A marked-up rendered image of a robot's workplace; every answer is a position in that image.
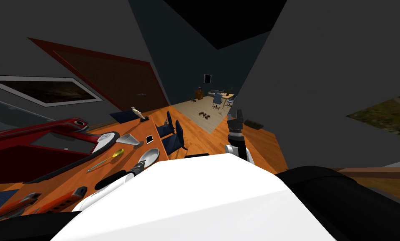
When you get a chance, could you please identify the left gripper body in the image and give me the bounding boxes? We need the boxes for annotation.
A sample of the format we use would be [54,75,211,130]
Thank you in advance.
[129,160,147,177]

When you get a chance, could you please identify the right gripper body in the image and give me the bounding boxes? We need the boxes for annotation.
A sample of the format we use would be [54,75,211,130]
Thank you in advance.
[227,118,244,133]

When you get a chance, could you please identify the grey bowl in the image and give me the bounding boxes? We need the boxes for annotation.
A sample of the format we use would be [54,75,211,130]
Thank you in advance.
[138,147,161,168]

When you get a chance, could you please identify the dark flat floor object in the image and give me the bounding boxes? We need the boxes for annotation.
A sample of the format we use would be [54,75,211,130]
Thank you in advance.
[243,119,264,131]

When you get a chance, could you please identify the light wooden desk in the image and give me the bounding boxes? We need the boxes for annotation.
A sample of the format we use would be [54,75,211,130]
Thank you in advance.
[209,87,236,110]

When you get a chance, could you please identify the blue office chair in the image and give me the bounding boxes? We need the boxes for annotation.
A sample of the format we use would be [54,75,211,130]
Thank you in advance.
[212,93,223,111]

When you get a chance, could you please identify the white cup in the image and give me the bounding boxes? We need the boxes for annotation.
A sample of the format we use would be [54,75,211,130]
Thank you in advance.
[115,133,141,147]

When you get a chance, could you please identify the dark blue chair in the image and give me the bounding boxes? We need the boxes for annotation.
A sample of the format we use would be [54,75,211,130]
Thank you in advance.
[161,119,189,157]
[154,110,176,138]

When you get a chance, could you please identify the pale statuette on black base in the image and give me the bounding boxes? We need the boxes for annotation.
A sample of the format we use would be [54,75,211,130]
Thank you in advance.
[130,106,150,123]

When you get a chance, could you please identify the dark blue mat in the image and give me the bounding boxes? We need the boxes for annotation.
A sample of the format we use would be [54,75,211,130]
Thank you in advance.
[109,110,138,123]

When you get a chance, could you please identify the orange wooden table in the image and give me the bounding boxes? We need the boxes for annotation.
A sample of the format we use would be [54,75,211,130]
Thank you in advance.
[0,114,170,222]

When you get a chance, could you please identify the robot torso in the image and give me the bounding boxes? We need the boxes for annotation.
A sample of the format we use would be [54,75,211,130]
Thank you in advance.
[50,153,338,241]

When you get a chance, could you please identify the orange black long object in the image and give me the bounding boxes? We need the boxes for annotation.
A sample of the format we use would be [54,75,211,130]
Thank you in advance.
[0,192,42,224]
[34,186,88,215]

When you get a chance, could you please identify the dark red door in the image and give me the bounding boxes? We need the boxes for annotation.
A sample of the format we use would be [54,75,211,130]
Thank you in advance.
[27,37,170,113]

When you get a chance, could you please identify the white framed dark picture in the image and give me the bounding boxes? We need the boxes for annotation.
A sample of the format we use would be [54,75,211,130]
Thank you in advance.
[0,75,104,108]

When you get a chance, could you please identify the large red curved object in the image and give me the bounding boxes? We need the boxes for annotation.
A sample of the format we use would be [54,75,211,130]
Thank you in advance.
[0,117,121,185]

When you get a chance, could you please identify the window with green view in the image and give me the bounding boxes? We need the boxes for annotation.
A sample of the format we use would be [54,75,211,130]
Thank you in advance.
[346,92,400,141]

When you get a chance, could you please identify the yellow spoon with teal handle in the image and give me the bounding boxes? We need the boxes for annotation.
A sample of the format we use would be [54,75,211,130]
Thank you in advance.
[87,149,125,173]

